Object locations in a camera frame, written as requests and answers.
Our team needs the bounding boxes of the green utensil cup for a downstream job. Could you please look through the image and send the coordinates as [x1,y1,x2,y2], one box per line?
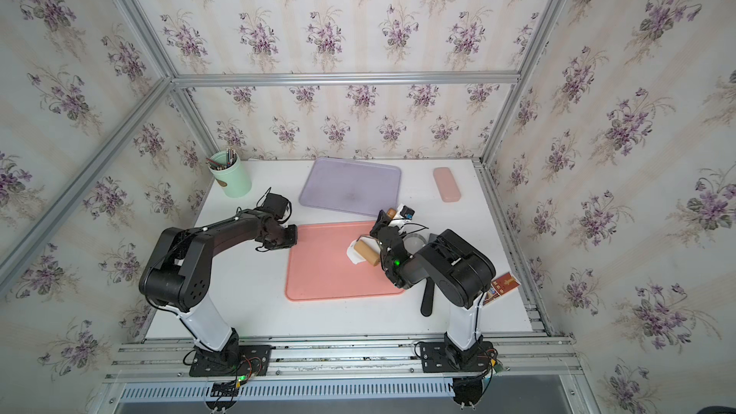
[207,149,252,199]

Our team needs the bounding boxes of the metal ring cutter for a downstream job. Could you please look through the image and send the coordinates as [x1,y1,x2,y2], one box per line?
[402,233,427,256]

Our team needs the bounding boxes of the pink rectangular case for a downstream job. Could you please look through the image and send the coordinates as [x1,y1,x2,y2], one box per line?
[433,167,462,203]

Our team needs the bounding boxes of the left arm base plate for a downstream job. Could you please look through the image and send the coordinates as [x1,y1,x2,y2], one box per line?
[189,345,272,378]

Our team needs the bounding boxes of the black handled metal scraper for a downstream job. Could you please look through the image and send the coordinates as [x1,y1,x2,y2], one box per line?
[420,276,435,317]

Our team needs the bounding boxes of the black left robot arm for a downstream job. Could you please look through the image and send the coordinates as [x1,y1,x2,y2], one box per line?
[139,209,298,358]

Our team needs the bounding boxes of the pink plastic tray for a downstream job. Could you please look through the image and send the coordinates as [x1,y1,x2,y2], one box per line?
[285,222,403,302]

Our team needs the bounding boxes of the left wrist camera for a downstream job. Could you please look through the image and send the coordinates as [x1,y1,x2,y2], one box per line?
[259,192,292,223]

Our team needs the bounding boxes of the aluminium frame rail front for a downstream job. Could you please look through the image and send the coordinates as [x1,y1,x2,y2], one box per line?
[103,333,583,383]

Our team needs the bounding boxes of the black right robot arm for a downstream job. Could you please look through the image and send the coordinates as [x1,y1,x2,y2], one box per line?
[369,210,496,356]

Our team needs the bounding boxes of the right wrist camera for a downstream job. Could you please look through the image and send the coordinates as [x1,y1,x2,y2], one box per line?
[395,205,415,222]

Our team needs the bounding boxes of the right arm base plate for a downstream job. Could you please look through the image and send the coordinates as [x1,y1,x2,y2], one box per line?
[413,339,498,374]

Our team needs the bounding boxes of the white dough piece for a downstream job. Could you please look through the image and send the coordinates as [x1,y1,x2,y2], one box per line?
[346,241,366,265]

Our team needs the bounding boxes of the wooden dough roller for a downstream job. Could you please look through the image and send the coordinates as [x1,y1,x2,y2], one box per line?
[356,209,397,266]

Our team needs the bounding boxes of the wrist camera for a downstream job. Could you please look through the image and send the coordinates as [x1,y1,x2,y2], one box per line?
[259,192,292,223]
[395,205,415,222]

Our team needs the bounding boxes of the red card packet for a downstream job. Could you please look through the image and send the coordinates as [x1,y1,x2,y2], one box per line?
[483,272,519,306]

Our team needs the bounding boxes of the purple plastic tray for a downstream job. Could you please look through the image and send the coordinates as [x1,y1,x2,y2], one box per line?
[299,157,402,217]

